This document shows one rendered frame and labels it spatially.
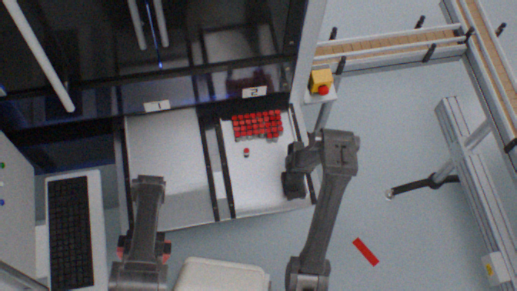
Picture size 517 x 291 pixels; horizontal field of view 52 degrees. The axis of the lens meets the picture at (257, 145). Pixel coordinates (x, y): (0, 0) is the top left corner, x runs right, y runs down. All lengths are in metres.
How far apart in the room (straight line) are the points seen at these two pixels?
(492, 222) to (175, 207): 1.31
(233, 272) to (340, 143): 0.40
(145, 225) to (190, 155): 0.76
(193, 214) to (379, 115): 1.56
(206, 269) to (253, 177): 0.63
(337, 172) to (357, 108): 1.91
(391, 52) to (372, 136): 0.95
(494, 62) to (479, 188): 0.54
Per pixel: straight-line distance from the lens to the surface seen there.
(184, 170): 1.90
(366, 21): 3.45
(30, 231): 1.96
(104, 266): 1.92
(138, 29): 1.42
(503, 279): 2.38
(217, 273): 1.31
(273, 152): 1.92
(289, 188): 1.74
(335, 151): 1.21
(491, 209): 2.44
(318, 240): 1.31
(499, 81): 2.20
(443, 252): 2.91
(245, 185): 1.87
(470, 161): 2.50
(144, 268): 1.10
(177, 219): 1.84
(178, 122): 1.98
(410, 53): 2.19
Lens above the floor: 2.63
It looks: 65 degrees down
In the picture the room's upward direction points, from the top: 6 degrees clockwise
